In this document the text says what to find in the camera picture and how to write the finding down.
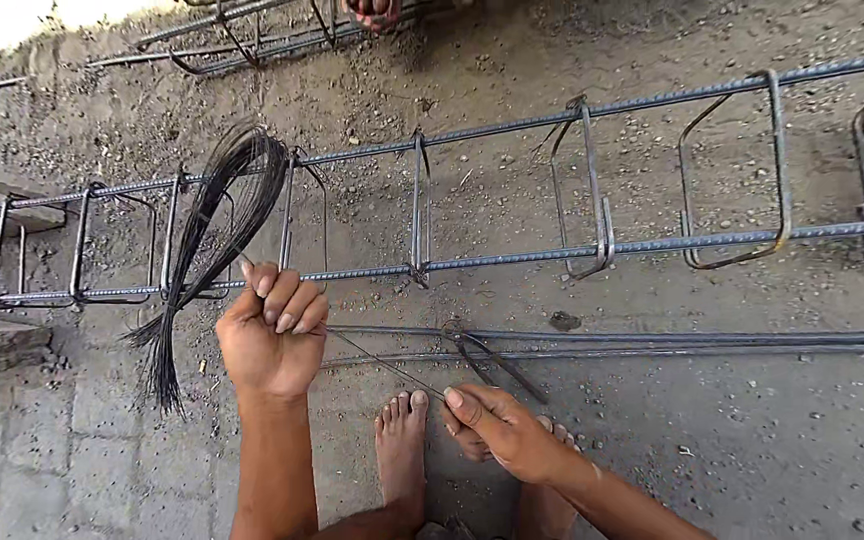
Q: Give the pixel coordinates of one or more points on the person's right hand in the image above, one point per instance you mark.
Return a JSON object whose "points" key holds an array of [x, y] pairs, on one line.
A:
{"points": [[526, 448]]}

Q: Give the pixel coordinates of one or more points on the person's right thumb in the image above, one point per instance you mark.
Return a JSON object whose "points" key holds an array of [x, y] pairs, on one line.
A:
{"points": [[477, 417]]}

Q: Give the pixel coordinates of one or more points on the person's left hand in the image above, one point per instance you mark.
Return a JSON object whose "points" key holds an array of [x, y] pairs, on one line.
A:
{"points": [[271, 358]]}

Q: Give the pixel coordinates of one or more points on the person's right fingers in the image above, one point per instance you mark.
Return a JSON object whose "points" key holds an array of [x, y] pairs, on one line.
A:
{"points": [[469, 442]]}

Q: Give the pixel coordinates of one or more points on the dark metal pincers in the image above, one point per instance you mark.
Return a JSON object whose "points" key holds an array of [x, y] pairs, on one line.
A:
{"points": [[507, 367]]}

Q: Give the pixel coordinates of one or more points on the person's left thumb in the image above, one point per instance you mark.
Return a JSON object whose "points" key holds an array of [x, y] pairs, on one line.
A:
{"points": [[244, 301]]}

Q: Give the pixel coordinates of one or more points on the person's left little finger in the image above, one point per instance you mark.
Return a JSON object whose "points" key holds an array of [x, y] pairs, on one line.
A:
{"points": [[313, 313]]}

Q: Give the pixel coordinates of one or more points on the person's left ring finger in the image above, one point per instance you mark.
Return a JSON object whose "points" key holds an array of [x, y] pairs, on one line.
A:
{"points": [[299, 303]]}

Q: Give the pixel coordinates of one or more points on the long steel rebar cage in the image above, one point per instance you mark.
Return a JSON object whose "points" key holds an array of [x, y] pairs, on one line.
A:
{"points": [[507, 259]]}

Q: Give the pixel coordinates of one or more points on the person's right forearm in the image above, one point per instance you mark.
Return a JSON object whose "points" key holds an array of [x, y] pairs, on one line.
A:
{"points": [[619, 499]]}

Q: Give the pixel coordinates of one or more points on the rusty steel rebar cage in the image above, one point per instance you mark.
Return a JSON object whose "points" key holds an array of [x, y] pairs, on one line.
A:
{"points": [[282, 51]]}

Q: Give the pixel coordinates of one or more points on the steel rebar rod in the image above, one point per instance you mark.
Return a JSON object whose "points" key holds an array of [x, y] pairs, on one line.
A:
{"points": [[627, 337], [627, 352]]}

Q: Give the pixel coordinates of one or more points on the grey concrete block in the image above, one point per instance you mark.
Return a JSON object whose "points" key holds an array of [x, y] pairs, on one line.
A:
{"points": [[8, 210]]}

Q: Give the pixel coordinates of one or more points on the person's left middle finger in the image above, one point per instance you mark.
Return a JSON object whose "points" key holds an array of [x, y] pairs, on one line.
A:
{"points": [[280, 295]]}

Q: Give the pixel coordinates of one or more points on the person's left index finger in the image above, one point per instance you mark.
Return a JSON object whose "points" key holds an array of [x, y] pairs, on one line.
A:
{"points": [[265, 276]]}

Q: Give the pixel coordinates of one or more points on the person's legs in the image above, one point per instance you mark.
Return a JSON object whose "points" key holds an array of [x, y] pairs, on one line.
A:
{"points": [[402, 465]]}

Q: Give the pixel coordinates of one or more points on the person's left forearm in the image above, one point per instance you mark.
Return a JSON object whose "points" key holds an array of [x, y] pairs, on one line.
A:
{"points": [[274, 465]]}

